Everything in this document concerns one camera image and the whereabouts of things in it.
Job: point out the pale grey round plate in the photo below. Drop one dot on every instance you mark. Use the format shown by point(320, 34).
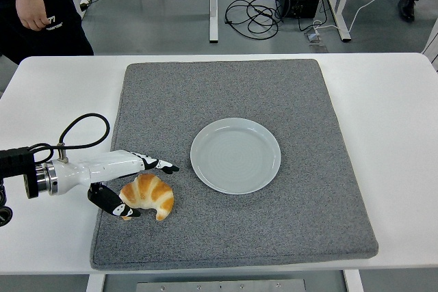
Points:
point(236, 158)

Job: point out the person's hand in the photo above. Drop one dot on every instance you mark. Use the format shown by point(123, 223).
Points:
point(34, 15)

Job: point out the grey metal plate with screws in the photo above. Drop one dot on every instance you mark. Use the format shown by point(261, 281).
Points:
point(219, 286)

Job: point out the white desk leg with foot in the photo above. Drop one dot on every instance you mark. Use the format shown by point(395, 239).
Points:
point(345, 33)

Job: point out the golden croissant bread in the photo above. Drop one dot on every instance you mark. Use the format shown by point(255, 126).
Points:
point(154, 193)

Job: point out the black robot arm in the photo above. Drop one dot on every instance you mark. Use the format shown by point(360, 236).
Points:
point(13, 162)

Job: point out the white straight desk leg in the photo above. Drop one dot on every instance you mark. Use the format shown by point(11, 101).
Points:
point(213, 15)

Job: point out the grey fabric mat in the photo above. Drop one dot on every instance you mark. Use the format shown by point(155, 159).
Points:
point(239, 230)

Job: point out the white table leg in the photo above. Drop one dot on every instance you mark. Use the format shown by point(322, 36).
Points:
point(353, 281)
point(95, 283)

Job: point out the metal floor socket box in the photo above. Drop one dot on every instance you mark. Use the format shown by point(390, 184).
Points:
point(313, 37)

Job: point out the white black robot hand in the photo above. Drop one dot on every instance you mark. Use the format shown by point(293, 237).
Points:
point(96, 169)

